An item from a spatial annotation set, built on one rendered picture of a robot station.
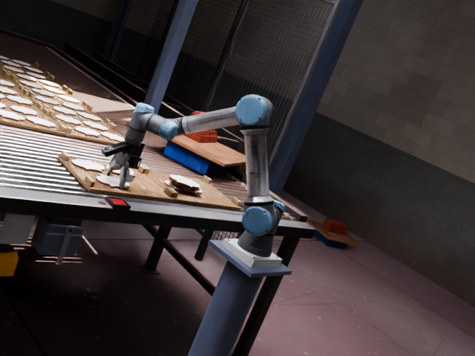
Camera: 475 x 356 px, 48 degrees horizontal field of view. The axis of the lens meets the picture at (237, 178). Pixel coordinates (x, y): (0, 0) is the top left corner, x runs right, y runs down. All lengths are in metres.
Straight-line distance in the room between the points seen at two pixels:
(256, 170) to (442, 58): 5.27
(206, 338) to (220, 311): 0.14
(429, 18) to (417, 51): 0.43
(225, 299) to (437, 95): 5.16
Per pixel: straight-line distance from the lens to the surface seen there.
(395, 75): 7.29
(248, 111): 2.00
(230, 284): 2.25
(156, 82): 4.32
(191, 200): 2.43
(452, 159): 6.79
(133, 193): 2.25
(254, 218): 2.02
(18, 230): 2.00
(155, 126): 2.17
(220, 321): 2.31
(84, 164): 2.38
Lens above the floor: 1.63
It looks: 13 degrees down
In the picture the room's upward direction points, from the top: 22 degrees clockwise
